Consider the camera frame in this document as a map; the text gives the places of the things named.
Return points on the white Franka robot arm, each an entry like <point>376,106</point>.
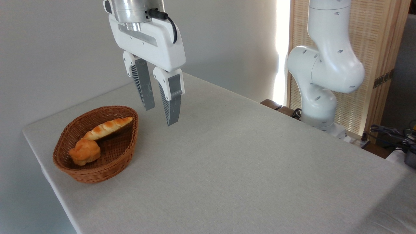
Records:
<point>328,65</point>

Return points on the wooden bamboo folding screen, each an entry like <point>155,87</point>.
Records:
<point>373,32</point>

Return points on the dark brown wooden furniture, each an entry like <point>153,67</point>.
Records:
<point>273,104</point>

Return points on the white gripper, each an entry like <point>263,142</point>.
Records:
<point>156,45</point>

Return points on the brass screen hinge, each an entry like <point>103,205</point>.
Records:
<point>383,78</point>

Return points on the white power strip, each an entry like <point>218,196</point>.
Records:
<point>357,141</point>

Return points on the brown wicker basket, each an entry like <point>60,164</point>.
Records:
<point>117,152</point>

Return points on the round golden bread roll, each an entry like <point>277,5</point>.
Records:
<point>85,152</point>

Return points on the grey tablecloth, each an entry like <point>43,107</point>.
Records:
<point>243,169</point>

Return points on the long baguette bread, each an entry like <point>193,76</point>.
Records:
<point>105,127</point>

